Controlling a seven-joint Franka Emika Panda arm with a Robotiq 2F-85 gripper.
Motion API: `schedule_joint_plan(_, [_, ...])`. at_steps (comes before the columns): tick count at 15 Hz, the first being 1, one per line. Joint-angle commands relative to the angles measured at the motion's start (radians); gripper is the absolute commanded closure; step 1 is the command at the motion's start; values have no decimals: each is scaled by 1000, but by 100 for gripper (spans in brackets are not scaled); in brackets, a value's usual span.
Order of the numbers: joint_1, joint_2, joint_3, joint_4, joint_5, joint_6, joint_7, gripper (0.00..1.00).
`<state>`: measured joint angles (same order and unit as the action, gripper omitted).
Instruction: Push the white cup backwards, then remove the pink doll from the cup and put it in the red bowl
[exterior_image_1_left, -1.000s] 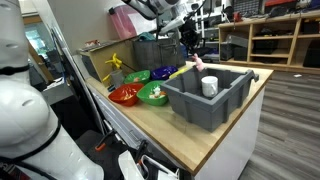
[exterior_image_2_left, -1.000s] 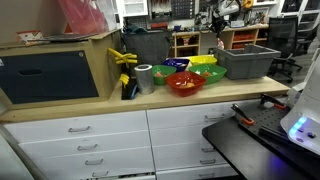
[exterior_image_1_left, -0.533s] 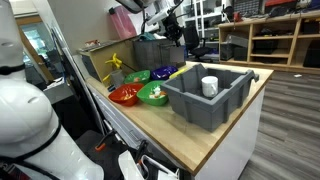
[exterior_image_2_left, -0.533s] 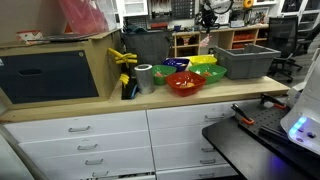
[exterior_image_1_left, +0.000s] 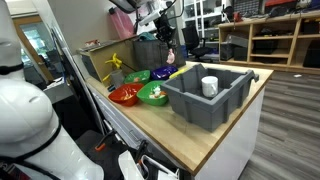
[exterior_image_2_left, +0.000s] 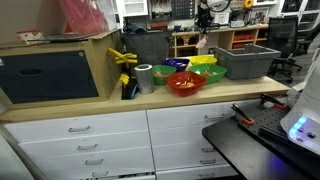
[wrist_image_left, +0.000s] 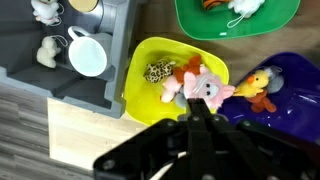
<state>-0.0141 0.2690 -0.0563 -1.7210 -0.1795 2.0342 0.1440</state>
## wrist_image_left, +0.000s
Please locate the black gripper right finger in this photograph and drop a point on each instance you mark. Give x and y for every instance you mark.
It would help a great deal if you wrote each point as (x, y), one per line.
(208, 115)

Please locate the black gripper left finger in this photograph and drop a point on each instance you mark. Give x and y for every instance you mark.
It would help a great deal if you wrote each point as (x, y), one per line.
(194, 111)

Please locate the pink plush doll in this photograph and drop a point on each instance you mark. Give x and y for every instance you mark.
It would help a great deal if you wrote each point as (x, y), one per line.
(200, 85)

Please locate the yellow plastic bowl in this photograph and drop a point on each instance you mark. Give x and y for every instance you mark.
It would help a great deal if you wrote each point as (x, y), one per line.
(143, 100)

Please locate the purple plastic bowl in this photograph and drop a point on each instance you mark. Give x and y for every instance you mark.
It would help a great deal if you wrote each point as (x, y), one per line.
(293, 106)

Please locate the green plastic bowl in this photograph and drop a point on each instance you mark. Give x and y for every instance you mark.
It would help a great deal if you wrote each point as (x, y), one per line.
(240, 28)

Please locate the orange plush toy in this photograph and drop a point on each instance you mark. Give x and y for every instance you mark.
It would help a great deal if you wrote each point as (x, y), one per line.
(190, 66)
(261, 103)

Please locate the leopard print plush toy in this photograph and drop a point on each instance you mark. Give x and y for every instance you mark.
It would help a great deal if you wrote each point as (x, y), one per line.
(158, 71)

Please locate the yellow duck plush toy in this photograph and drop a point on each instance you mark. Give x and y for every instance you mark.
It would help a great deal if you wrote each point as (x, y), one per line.
(255, 83)

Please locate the grey plush toy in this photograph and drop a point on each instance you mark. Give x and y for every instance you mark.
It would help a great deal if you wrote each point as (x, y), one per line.
(276, 81)

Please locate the tiger striped plush toy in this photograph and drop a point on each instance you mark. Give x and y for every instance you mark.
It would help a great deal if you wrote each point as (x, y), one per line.
(213, 3)

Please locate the white fluffy plush toy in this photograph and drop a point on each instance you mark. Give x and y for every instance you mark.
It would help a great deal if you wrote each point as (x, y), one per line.
(246, 6)

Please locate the cream plush toy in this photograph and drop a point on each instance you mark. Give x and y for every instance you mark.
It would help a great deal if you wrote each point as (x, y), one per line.
(46, 53)

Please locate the grey plastic bin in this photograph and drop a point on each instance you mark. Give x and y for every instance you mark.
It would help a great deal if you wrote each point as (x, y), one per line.
(26, 80)

